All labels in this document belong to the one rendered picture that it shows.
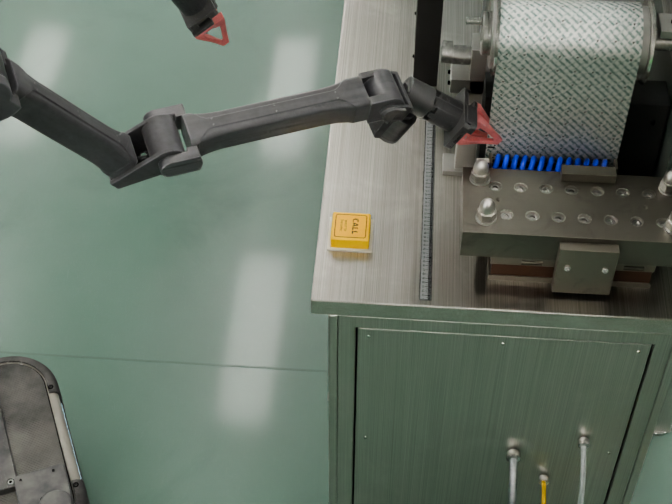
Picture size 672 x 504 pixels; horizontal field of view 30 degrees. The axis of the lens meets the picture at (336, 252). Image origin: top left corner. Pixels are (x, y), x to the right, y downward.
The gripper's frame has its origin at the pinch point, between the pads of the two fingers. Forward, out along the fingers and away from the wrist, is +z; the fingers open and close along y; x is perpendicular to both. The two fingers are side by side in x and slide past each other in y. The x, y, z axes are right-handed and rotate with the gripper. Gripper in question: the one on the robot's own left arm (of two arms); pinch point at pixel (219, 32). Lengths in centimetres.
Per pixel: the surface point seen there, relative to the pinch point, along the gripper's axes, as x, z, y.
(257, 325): 47, 94, 9
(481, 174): -28, 15, -55
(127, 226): 67, 82, 56
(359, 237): -3, 16, -50
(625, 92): -56, 16, -57
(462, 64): -36, 7, -38
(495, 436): -1, 62, -73
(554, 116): -44, 16, -52
